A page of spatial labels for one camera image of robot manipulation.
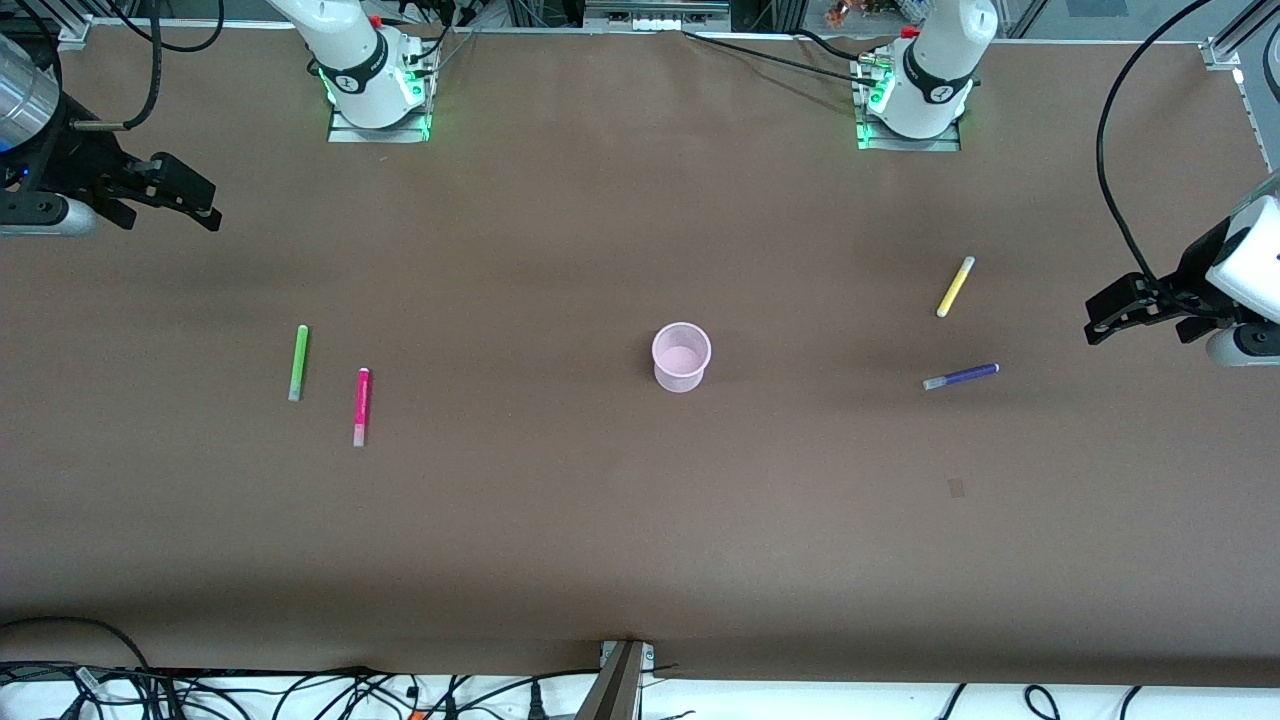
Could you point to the aluminium edge rail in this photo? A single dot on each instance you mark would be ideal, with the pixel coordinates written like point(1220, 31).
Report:
point(1262, 130)

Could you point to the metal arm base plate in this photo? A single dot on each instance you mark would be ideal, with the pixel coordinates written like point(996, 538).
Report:
point(875, 143)
point(345, 135)

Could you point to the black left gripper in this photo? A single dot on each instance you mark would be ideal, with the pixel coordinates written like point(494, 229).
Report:
point(1192, 272)

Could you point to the yellow pen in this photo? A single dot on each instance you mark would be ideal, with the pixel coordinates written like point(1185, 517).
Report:
point(955, 287)

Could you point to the metal post with bracket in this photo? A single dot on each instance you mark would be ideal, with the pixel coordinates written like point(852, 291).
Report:
point(615, 690)

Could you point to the pink mesh pen holder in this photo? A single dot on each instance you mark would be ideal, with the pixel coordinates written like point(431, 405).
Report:
point(681, 358)

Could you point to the green pen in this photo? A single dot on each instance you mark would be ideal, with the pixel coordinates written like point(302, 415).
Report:
point(299, 362)

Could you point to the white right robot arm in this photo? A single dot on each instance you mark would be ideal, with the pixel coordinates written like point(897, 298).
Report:
point(360, 90)

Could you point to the silver metal box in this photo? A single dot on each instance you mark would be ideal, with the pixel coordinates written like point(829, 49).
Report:
point(655, 15)

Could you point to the pink pen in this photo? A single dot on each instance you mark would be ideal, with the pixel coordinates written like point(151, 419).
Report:
point(361, 405)

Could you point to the purple pen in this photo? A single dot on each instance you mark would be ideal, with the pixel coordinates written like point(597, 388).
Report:
point(962, 376)

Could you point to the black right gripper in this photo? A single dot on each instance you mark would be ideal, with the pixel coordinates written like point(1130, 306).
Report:
point(68, 160)

